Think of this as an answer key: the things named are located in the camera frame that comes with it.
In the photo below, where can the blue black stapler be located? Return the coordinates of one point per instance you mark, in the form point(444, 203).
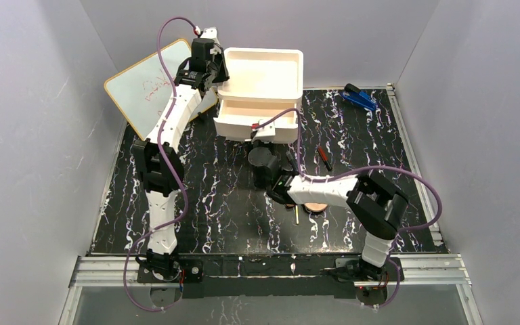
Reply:
point(356, 96)

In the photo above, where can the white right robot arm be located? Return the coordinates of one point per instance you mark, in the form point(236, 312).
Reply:
point(377, 203)

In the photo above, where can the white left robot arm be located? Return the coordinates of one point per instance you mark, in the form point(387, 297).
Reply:
point(160, 169)

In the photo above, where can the yellow framed whiteboard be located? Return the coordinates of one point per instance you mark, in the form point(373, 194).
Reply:
point(142, 91)

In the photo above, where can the aluminium frame rail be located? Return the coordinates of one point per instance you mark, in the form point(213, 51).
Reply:
point(424, 268)

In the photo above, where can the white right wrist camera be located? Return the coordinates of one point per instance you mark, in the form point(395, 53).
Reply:
point(264, 134)

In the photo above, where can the white plastic drawer organizer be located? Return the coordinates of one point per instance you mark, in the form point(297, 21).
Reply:
point(263, 75)

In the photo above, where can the white organizer drawer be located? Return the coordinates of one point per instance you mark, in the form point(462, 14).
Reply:
point(236, 119)

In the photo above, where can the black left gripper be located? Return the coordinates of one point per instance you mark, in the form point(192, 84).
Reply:
point(217, 70)

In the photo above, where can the dark double-ended makeup stick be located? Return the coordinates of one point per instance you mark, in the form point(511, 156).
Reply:
point(292, 162)

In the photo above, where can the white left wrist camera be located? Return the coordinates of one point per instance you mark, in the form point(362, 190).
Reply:
point(210, 33)

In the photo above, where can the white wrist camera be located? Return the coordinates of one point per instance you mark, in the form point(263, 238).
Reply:
point(264, 134)
point(210, 33)

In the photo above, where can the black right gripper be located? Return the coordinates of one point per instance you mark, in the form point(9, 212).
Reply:
point(264, 146)

